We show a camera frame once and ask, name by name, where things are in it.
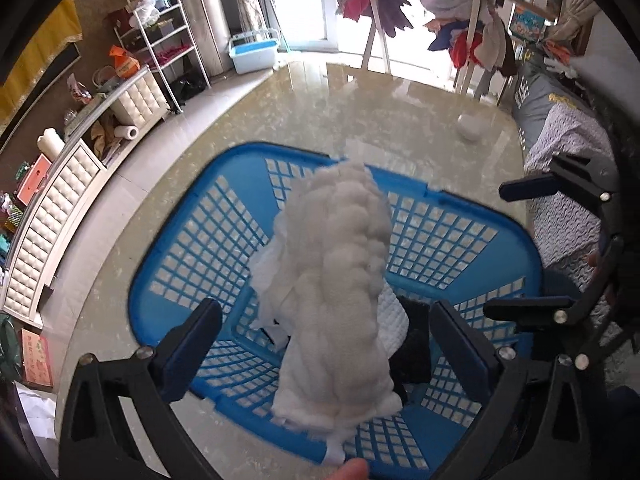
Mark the white fluffy cloth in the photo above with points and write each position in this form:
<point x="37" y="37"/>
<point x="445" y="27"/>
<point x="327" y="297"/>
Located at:
<point x="335" y="260"/>

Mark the white padded television cabinet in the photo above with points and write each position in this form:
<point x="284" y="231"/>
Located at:
<point x="75" y="195"/>

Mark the standing air conditioner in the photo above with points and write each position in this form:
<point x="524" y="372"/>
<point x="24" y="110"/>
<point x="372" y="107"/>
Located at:
<point x="200" y="10"/>

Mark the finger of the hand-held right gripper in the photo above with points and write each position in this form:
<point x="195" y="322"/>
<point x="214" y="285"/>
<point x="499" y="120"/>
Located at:
<point x="530" y="308"/>
<point x="525" y="187"/>

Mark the colourful printed box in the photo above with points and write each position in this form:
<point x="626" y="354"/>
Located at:
<point x="527" y="25"/>

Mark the pink box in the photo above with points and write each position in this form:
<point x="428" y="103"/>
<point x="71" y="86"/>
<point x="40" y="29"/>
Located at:
<point x="34" y="180"/>

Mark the orange bag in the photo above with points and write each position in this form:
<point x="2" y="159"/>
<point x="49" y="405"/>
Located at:
<point x="122" y="62"/>

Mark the blue plastic lattice basket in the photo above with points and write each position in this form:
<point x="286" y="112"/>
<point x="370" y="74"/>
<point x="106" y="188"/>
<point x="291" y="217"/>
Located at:
<point x="240" y="152"/>

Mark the yellow cloth cover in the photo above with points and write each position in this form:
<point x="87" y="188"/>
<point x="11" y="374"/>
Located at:
<point x="40" y="55"/>

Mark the white plastic jug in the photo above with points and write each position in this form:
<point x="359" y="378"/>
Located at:
<point x="50" y="141"/>

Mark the patterned curtain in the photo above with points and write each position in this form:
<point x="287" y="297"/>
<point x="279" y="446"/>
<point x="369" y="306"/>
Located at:
<point x="575" y="15"/>
<point x="245" y="0"/>

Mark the green bag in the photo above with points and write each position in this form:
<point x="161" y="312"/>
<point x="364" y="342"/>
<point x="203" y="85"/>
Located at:
<point x="6" y="345"/>

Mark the white metal shelf rack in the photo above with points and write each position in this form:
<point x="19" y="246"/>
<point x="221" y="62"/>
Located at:
<point x="155" y="45"/>

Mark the person's right hand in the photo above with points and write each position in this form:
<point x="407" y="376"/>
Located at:
<point x="593" y="260"/>

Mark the wooden drying rack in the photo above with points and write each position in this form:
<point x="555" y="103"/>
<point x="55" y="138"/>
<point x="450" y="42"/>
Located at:
<point x="372" y="35"/>

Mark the black cloth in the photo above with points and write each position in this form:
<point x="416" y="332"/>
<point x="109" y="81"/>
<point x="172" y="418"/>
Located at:
<point x="415" y="345"/>

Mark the person's left hand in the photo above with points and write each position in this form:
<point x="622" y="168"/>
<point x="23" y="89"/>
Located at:
<point x="352" y="469"/>

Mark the white towel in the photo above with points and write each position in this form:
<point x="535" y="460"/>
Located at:
<point x="392" y="320"/>

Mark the white plastic bag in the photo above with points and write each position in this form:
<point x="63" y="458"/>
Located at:
<point x="145" y="12"/>

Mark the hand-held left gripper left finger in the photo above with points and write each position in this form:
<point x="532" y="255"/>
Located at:
<point x="192" y="350"/>

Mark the blue and white plastic box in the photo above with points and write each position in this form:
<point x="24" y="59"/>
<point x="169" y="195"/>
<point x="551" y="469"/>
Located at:
<point x="252" y="52"/>

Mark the grey quilted sofa cover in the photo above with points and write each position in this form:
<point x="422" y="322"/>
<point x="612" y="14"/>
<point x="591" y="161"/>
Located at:
<point x="565" y="200"/>

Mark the red cardboard box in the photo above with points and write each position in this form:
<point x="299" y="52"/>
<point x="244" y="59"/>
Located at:
<point x="35" y="360"/>

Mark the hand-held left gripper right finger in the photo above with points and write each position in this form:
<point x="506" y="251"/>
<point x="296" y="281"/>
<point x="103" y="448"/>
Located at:
<point x="457" y="350"/>

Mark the wall television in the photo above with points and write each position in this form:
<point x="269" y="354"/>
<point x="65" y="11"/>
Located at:
<point x="65" y="61"/>

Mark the grey printed cushion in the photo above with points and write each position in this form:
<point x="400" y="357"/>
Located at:
<point x="537" y="100"/>

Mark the mixed hanging clothes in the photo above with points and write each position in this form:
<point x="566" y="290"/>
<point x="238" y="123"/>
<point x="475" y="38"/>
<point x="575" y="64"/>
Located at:
<point x="475" y="40"/>

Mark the white paper roll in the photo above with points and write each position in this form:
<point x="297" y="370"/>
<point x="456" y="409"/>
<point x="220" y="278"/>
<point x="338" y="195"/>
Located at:
<point x="126" y="132"/>

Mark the white paper bag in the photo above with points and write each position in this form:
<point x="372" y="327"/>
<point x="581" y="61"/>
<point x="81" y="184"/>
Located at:
<point x="35" y="410"/>

